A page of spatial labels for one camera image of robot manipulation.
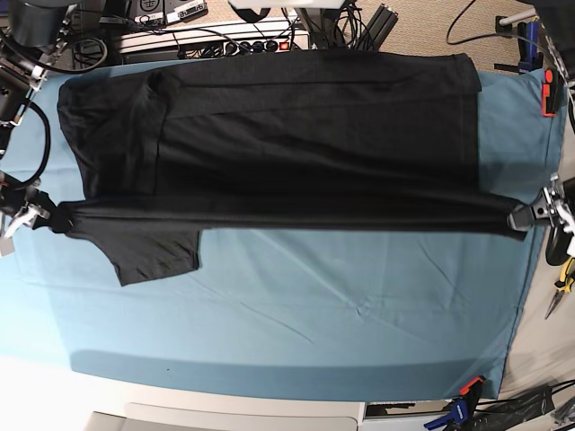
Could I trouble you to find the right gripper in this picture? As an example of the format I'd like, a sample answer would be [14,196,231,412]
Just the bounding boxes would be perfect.
[1,179,72,238]

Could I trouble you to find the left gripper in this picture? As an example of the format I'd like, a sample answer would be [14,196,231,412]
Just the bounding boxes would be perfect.
[507,172,574,233]

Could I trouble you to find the black T-shirt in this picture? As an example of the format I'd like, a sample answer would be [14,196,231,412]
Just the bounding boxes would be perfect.
[57,50,519,286]

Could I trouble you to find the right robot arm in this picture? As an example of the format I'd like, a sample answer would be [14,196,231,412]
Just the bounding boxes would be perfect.
[1,1,77,245]

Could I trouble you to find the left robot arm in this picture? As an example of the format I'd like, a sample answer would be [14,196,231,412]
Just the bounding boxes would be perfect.
[508,1,574,234]

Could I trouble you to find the black computer mouse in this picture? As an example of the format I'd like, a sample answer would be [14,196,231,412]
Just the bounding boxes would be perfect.
[545,226,573,267]

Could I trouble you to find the orange black clamp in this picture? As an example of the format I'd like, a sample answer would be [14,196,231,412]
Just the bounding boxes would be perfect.
[541,67,563,118]

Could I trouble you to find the blue black bar clamp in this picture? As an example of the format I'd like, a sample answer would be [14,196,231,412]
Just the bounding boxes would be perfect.
[493,21,544,75]

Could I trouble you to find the black plastic bag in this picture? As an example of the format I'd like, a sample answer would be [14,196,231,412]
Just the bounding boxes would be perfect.
[463,385,555,431]

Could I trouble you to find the orange blue spring clamp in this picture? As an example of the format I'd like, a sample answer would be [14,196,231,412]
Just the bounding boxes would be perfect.
[424,375,486,430]

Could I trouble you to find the grey foot pedal box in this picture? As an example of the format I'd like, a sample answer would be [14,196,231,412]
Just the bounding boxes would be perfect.
[129,0,164,27]

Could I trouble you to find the teal table cloth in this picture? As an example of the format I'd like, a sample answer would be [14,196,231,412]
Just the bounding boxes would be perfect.
[1,61,566,401]

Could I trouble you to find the white power strip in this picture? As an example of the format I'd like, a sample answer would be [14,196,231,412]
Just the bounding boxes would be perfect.
[114,22,309,57]

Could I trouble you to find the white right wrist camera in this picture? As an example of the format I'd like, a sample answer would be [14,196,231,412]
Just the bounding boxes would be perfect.
[0,237,14,258]

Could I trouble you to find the yellow handled pliers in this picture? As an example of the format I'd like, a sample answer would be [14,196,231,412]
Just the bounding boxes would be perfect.
[544,257,574,320]

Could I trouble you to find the black aluminium extrusion frame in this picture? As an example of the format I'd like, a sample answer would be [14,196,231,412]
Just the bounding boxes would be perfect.
[353,4,398,51]

